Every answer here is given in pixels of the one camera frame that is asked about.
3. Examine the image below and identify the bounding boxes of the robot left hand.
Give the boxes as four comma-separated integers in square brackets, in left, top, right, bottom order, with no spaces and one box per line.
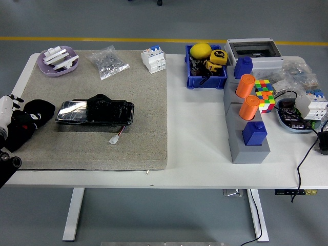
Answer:
[0,94,41,129]

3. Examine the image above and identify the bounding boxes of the black glossy panel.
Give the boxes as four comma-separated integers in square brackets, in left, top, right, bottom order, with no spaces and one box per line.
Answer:
[55,93,135,127]

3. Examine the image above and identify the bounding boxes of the black table control panel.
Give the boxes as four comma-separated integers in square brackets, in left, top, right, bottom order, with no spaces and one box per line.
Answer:
[274,189,318,196]

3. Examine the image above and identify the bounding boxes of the purple plastic tray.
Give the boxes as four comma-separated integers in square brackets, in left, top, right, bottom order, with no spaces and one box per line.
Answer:
[37,46,79,78]

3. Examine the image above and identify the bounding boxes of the white plastic clip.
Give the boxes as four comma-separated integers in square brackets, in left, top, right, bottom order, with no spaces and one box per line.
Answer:
[53,55,79,71]
[43,46,73,65]

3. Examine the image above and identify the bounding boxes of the grey-brown mat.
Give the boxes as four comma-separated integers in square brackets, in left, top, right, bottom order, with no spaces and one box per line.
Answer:
[14,50,169,171]

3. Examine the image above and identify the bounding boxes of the clear bag of metal nuts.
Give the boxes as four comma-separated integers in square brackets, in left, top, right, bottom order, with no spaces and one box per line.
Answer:
[86,45,131,80]

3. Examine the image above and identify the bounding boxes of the white table leg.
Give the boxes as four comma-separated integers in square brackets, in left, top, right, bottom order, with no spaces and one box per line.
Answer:
[62,188,85,242]
[246,189,270,243]

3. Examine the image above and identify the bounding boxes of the small white circuit breaker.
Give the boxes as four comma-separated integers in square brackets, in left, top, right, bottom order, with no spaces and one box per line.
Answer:
[141,45,167,75]

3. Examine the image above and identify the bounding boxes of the dark metal tool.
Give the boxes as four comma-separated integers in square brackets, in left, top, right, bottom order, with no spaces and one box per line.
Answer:
[189,56,206,77]

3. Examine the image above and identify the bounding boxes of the blue plastic bin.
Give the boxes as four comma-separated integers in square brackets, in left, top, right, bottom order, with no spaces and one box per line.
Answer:
[186,45,229,90]

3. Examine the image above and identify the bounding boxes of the yellow foam ball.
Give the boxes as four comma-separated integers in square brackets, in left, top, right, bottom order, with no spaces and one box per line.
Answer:
[190,43,213,59]

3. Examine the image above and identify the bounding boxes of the yellow black tape measure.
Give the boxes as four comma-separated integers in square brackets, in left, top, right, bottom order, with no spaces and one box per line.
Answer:
[209,50,229,66]
[204,60,223,74]

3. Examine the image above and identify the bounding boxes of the grey socket base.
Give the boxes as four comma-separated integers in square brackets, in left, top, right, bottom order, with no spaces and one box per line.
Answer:
[225,64,257,84]
[225,102,272,165]
[223,81,257,105]

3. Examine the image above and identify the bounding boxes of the blue square block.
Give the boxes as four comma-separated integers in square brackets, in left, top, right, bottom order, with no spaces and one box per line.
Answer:
[242,121,269,146]
[234,56,254,80]

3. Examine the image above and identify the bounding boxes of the orange cylinder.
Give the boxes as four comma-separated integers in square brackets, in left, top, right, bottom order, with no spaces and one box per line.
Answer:
[239,95,261,121]
[235,74,256,99]

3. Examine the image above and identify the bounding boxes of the multicolour puzzle cube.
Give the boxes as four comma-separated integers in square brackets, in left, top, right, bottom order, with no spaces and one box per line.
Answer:
[256,91,277,114]
[254,79,274,93]

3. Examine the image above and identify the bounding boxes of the small labelled packet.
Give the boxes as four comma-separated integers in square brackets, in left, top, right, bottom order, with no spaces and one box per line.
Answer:
[272,79,292,97]

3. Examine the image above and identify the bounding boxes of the light blue tray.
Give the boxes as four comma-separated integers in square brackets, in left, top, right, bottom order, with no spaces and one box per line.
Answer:
[276,98,323,134]

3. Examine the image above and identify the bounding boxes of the clear bag of parts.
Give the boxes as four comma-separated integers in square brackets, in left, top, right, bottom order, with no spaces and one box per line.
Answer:
[278,60,314,80]
[294,72,321,93]

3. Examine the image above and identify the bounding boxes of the wide white circuit breaker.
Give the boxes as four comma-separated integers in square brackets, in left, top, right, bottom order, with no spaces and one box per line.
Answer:
[295,89,328,121]

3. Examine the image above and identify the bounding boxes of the green terminal block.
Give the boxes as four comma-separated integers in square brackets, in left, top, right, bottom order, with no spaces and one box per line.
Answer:
[295,109,322,129]

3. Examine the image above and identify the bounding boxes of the black power adapter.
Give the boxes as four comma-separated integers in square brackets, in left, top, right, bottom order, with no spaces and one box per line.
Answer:
[318,132,328,156]

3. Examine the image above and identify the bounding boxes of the coloured wires with white plug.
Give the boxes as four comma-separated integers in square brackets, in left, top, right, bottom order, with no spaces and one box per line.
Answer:
[107,125,126,145]

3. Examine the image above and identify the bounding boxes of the grey metal bracket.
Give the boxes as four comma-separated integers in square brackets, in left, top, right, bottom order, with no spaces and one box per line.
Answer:
[222,189,244,197]

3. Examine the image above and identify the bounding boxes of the grey enclosure with clear lid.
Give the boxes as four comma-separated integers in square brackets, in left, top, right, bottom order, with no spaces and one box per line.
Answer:
[224,38,284,77]

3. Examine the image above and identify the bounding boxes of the black floor cable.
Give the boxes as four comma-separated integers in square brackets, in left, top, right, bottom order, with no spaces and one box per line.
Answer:
[239,189,263,246]

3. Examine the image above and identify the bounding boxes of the black power cord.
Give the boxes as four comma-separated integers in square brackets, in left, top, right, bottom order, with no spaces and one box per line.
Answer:
[274,91,321,203]

